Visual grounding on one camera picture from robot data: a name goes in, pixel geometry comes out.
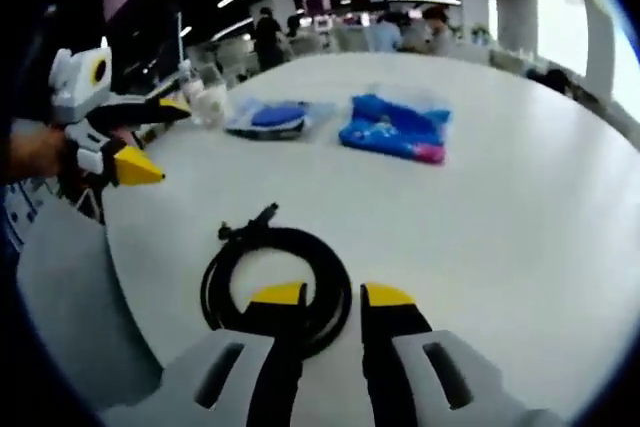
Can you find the white printed paper cup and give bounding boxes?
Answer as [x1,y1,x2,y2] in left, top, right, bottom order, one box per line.
[191,82,229,127]

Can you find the white table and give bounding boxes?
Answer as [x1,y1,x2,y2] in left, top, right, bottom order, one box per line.
[102,50,640,427]

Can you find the blue pad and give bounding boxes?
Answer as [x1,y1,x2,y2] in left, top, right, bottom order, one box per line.
[224,96,336,142]

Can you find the person's left hand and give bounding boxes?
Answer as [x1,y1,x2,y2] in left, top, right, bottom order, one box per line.
[0,120,67,184]

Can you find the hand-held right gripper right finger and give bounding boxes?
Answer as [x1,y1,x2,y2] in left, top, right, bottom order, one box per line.
[359,282,521,427]

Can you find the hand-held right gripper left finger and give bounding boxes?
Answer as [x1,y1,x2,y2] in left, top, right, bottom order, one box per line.
[159,281,309,427]

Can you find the clear plastic water bottle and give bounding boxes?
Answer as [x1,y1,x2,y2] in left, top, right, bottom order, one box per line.
[177,59,206,104]

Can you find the black cable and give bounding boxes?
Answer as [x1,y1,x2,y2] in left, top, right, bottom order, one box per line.
[199,202,354,361]

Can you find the blue tissue pack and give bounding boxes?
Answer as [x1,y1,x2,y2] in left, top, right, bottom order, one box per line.
[338,86,451,167]

